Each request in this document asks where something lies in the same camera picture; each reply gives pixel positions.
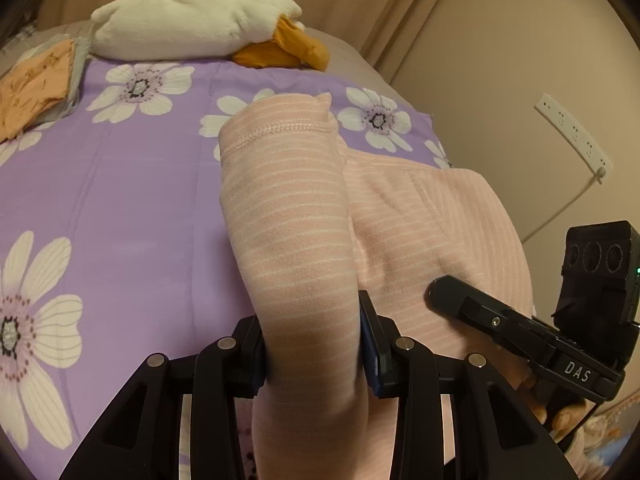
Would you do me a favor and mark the white goose plush toy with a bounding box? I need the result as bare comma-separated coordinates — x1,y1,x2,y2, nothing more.
90,0,332,72

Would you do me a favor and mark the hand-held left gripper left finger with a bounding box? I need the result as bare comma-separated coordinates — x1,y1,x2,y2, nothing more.
59,315,268,480

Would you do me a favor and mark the pink striped small garment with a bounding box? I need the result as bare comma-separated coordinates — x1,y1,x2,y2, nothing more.
218,92,591,480

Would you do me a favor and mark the pink curtain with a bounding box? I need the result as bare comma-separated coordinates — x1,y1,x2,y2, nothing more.
35,0,481,81

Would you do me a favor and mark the white power strip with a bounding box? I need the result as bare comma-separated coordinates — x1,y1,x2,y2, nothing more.
534,92,614,178

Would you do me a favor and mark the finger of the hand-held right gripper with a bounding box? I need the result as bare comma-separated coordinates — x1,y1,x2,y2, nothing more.
426,276,557,362

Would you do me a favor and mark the white power cable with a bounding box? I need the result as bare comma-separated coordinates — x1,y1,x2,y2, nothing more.
520,170,603,246

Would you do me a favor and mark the grey-blue folded cloth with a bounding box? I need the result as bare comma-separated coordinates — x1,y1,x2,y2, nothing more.
30,35,92,121

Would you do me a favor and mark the person's right hand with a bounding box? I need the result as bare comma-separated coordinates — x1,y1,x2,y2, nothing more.
520,364,591,428

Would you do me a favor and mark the purple floral blanket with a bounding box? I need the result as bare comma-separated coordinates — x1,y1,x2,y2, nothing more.
0,57,453,471

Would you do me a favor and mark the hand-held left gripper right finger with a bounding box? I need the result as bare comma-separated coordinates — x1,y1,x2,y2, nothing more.
357,290,578,480

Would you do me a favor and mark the orange patterned folded cloth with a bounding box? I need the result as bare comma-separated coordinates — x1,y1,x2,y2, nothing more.
0,40,77,143

